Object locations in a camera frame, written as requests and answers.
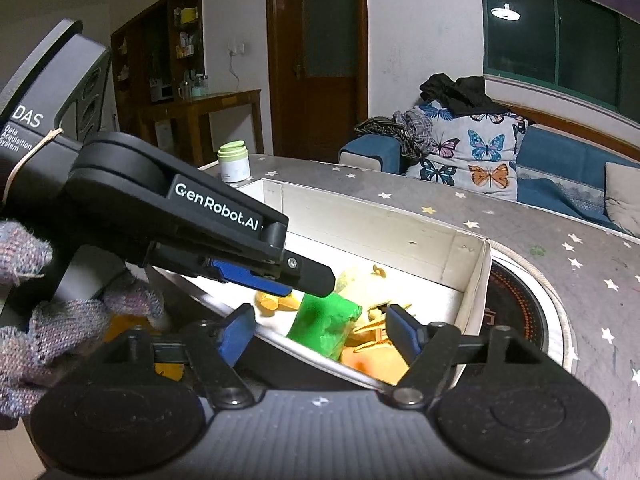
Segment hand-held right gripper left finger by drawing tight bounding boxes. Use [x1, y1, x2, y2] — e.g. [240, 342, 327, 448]
[85, 303, 257, 409]

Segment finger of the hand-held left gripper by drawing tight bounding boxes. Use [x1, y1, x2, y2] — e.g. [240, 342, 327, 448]
[260, 249, 337, 297]
[200, 256, 295, 297]

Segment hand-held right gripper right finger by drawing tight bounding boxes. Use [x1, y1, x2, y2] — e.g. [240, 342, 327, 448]
[387, 304, 576, 407]

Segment yellow plush duck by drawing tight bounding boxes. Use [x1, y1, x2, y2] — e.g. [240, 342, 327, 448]
[334, 264, 416, 355]

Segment small yellow rubber toy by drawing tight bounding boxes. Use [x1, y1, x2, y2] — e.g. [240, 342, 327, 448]
[254, 289, 302, 317]

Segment green plastic packet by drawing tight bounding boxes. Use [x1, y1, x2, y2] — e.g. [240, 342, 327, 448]
[286, 293, 363, 361]

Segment white cardboard box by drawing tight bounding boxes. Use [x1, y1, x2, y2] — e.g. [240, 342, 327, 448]
[150, 177, 493, 394]

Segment person's left hand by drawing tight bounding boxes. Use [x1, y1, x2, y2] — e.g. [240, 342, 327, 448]
[0, 221, 167, 419]

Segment white jar with green lid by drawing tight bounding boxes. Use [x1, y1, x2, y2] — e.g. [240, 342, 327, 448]
[217, 141, 251, 184]

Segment round built-in stove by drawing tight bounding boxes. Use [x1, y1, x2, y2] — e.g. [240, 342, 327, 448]
[482, 242, 581, 377]

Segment wooden side table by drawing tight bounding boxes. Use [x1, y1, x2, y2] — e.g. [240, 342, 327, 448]
[137, 89, 263, 166]

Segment dark wooden shelf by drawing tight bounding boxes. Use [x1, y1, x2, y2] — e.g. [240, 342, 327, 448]
[111, 0, 205, 136]

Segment plaid clothes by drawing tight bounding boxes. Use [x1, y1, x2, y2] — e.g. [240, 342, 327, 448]
[355, 109, 434, 163]

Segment butterfly print cushion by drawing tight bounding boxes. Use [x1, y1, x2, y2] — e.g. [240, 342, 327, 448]
[405, 102, 529, 202]

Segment grey star tablecloth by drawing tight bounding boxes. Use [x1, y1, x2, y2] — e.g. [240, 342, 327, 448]
[197, 154, 640, 480]

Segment brown wooden door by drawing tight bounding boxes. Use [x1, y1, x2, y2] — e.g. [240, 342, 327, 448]
[265, 0, 369, 163]

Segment blue sofa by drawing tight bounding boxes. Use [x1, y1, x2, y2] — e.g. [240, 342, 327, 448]
[339, 125, 640, 241]

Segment black clothes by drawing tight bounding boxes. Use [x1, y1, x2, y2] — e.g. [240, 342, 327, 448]
[420, 73, 508, 117]

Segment grey pillow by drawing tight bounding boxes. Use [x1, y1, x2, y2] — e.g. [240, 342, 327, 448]
[604, 162, 640, 239]

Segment green framed window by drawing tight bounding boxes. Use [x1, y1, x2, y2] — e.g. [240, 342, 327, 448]
[481, 0, 640, 122]

